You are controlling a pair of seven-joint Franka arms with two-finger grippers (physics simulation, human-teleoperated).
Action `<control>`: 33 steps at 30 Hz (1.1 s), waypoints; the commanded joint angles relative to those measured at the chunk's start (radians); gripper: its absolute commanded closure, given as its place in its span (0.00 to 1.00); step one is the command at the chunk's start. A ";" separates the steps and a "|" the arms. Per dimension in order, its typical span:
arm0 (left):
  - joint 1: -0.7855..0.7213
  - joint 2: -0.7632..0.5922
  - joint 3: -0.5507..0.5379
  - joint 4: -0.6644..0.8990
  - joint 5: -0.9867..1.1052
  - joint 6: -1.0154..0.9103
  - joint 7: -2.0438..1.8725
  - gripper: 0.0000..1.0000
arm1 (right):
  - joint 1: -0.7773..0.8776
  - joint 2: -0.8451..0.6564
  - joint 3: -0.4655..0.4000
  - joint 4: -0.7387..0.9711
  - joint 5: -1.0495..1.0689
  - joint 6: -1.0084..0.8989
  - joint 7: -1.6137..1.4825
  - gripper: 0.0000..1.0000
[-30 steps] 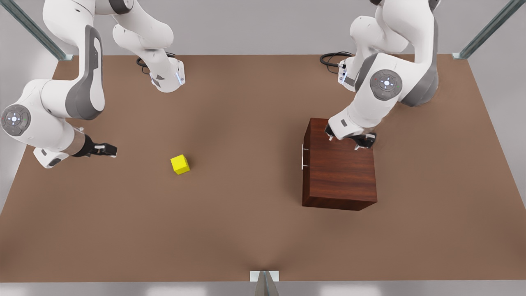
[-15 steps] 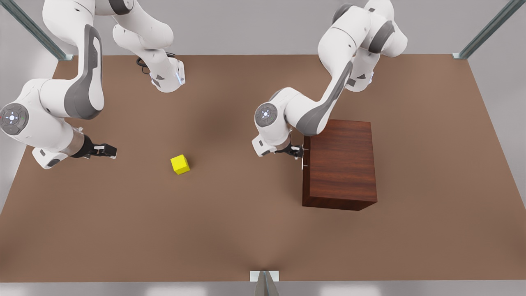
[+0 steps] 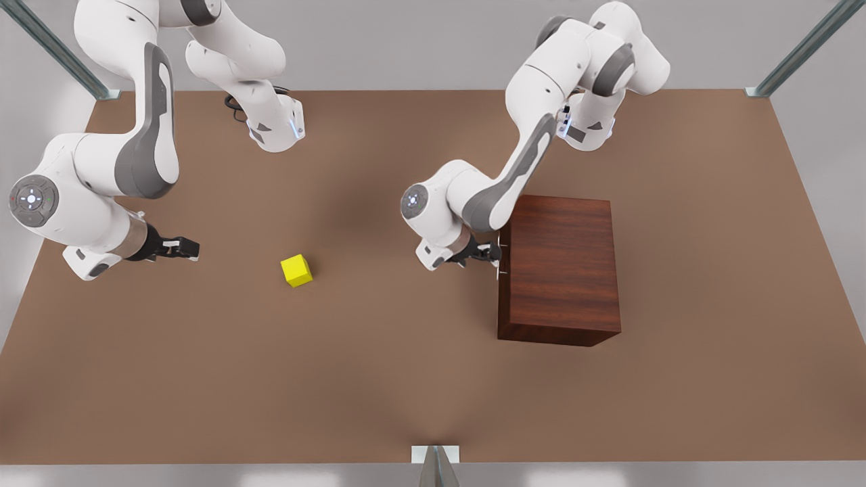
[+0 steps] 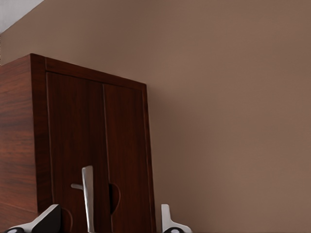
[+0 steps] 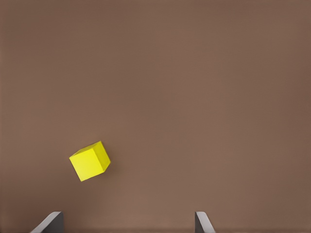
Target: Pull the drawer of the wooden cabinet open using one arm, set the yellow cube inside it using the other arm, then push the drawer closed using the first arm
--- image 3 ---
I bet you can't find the silver frame post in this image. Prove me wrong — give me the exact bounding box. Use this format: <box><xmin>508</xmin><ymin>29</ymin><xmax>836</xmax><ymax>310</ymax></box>
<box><xmin>744</xmin><ymin>0</ymin><xmax>866</xmax><ymax>99</ymax></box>
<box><xmin>0</xmin><ymin>0</ymin><xmax>122</xmax><ymax>101</ymax></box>
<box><xmin>411</xmin><ymin>445</ymin><xmax>461</xmax><ymax>487</ymax></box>

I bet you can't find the dark brown wooden cabinet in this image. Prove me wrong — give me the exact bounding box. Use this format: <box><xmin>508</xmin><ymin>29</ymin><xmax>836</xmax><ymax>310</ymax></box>
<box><xmin>497</xmin><ymin>195</ymin><xmax>622</xmax><ymax>348</ymax></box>

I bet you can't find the yellow cube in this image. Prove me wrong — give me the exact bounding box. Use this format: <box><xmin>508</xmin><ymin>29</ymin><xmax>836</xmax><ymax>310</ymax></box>
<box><xmin>281</xmin><ymin>254</ymin><xmax>314</xmax><ymax>288</ymax></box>

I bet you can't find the black cable loop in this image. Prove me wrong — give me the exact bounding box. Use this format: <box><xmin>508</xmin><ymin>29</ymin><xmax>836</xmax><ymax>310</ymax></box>
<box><xmin>224</xmin><ymin>86</ymin><xmax>292</xmax><ymax>124</ymax></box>

